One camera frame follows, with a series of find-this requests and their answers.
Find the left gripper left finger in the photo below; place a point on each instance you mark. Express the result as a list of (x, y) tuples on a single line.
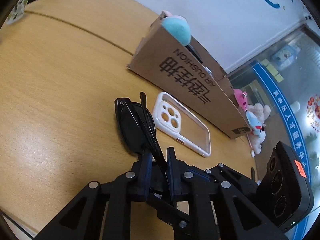
[(103, 211)]

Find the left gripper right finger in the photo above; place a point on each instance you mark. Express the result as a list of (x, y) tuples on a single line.
[(217, 209)]

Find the black sunglasses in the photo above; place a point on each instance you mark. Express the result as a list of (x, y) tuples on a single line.
[(138, 130)]

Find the white clear phone case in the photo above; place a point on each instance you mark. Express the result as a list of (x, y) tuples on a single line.
[(175, 120)]

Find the pig plush teal shorts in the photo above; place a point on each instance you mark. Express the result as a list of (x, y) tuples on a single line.
[(177, 26)]

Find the white grey stapler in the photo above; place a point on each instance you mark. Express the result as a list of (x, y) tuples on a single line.
[(209, 72)]

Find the black box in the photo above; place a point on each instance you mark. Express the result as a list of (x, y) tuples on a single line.
[(194, 52)]

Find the black pen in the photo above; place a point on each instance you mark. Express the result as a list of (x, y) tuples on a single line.
[(252, 173)]

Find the pink transparent pen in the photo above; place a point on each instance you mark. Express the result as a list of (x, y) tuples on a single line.
[(249, 142)]

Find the white dog plush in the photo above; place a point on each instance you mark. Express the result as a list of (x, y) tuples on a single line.
[(257, 142)]

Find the blue elephant plush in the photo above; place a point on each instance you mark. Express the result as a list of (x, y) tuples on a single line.
[(254, 123)]

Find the beige bunny plush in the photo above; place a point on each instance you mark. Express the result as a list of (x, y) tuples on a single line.
[(260, 111)]

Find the pink bear plush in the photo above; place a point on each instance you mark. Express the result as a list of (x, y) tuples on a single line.
[(241, 98)]

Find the yellow sticky notes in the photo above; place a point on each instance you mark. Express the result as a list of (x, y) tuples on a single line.
[(272, 70)]

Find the blue cartoon tissue pack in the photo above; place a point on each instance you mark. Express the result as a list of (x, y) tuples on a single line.
[(285, 56)]

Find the brown cardboard box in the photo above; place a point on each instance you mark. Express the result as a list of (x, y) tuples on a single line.
[(163, 61)]

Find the paper cup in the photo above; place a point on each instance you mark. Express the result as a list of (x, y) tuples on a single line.
[(17, 12)]

